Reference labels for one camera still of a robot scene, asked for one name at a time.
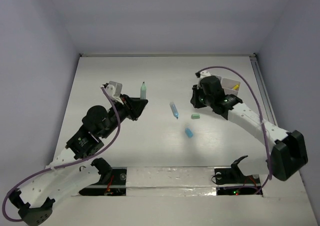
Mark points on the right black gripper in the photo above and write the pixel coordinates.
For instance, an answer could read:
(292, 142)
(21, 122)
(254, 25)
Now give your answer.
(194, 99)

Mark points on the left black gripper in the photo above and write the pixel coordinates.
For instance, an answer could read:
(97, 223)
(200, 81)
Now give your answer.
(132, 109)

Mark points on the grey green marker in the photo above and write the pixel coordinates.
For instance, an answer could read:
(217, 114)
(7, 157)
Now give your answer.
(143, 89)

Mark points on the green eraser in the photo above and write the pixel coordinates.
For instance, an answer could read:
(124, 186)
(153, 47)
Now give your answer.
(195, 116)

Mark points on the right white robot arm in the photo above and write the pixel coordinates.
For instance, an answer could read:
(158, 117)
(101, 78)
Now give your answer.
(286, 151)

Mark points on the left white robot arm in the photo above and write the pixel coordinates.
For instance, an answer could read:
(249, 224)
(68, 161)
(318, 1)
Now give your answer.
(78, 165)

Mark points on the blue marker upright tip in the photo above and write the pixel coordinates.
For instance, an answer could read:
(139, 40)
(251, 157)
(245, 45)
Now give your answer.
(174, 110)

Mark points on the short blue eraser cap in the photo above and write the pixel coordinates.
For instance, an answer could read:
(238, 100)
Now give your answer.
(188, 132)

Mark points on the white divided organizer box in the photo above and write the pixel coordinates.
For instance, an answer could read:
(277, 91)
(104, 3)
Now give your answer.
(228, 84)

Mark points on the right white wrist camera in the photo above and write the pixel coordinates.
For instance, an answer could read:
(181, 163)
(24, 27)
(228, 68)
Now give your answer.
(203, 74)

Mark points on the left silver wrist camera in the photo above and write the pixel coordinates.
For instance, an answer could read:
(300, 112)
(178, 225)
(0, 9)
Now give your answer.
(113, 89)

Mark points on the aluminium side rail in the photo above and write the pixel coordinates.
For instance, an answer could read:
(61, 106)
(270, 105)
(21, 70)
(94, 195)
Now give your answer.
(263, 90)

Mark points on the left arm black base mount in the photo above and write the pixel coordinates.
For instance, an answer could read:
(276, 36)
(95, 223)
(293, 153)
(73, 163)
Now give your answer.
(115, 185)

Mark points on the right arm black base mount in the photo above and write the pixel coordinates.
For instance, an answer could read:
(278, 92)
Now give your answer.
(230, 181)

